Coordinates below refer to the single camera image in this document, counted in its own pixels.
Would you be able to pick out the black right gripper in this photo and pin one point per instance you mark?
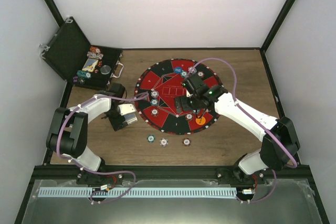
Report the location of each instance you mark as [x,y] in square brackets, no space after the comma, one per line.
[186,106]

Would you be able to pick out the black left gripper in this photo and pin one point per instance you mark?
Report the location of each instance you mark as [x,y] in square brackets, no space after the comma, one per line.
[114,122]

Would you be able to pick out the red chips seat one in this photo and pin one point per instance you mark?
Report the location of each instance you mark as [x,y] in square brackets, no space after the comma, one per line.
[189,117]

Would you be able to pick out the orange big blind button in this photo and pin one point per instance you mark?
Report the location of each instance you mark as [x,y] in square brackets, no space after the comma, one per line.
[200,121]

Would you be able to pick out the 10 chips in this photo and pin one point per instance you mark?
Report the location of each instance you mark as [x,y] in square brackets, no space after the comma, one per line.
[154,94]
[192,70]

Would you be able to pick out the red chips seat two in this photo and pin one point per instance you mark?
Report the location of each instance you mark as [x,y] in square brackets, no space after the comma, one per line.
[155,112]

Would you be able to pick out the blue small blind button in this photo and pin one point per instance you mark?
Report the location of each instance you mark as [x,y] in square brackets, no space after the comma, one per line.
[178,70]

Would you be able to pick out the red chips seat seven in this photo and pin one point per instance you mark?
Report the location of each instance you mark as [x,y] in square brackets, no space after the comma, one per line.
[200,74]

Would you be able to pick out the blue green 50 chip stack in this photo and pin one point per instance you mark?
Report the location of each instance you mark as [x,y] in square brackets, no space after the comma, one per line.
[151,138]

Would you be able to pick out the red brown chip stack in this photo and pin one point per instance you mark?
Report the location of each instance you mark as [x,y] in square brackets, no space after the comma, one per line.
[186,142]

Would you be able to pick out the blue orange 10 chip stack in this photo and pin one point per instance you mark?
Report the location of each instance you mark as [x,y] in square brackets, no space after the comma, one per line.
[164,142]

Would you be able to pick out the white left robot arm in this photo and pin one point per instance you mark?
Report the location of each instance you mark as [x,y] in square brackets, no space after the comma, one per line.
[68,132]

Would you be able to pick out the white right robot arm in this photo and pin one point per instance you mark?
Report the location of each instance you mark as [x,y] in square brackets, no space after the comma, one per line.
[279,141]

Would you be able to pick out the round red black poker mat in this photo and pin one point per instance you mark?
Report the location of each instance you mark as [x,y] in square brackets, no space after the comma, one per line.
[160,77]

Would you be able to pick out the triangular all in button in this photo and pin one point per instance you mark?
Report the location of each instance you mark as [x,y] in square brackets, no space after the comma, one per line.
[144,97]

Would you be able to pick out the clear acrylic dealer button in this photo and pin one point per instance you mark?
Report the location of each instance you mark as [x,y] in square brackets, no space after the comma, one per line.
[105,69]

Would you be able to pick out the black purple 100 chip stack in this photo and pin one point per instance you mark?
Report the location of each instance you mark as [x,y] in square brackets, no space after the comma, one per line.
[78,80]

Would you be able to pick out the blue green 50 chip row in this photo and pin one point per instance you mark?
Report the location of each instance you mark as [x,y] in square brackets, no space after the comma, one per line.
[83,74]

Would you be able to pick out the blue playing card box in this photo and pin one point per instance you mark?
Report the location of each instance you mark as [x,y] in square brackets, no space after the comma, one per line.
[90,65]

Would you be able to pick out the light blue slotted strip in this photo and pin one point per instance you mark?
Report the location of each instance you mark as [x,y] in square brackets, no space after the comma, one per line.
[209,192]

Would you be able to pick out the blue orange 10 chip row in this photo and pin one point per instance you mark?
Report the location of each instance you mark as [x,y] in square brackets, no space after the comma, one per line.
[94,55]

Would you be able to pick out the red orange chip row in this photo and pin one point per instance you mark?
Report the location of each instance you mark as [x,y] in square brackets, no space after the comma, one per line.
[95,49]

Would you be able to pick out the black poker chip case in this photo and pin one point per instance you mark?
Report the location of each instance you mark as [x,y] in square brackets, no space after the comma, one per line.
[66,53]

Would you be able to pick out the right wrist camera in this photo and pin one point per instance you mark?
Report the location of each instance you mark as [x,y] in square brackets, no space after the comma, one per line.
[194,84]

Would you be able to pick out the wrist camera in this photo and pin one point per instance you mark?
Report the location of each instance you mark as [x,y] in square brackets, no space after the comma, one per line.
[194,84]
[117,90]

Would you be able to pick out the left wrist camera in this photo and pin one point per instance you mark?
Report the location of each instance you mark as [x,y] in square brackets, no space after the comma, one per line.
[117,90]

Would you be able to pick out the chrome case handle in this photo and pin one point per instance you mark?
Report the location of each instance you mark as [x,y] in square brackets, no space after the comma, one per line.
[119,69]

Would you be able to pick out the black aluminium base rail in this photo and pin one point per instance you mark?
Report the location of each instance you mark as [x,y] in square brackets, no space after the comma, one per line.
[222,174]

